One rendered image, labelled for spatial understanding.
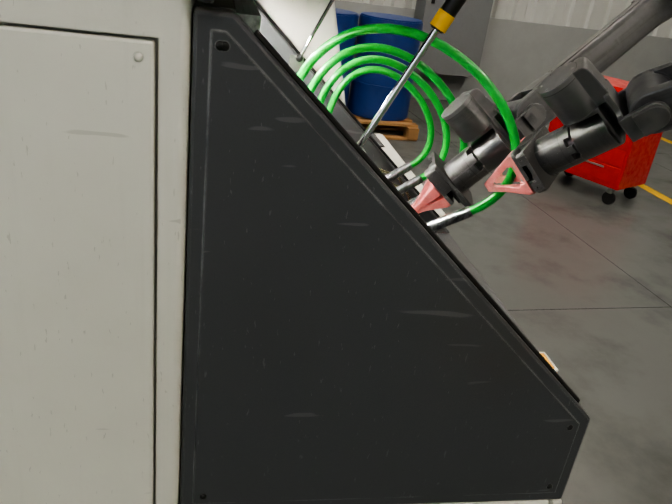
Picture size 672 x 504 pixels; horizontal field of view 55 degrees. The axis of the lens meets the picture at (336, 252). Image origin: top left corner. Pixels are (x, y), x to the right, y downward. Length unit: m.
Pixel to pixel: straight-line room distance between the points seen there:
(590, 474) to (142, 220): 2.03
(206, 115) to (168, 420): 0.39
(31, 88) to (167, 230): 0.19
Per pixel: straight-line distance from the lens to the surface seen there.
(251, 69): 0.68
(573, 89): 0.89
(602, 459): 2.59
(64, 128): 0.71
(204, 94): 0.68
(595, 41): 1.21
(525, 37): 8.59
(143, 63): 0.68
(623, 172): 5.27
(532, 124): 1.09
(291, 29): 1.38
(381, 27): 0.98
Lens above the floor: 1.52
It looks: 25 degrees down
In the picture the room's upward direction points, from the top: 8 degrees clockwise
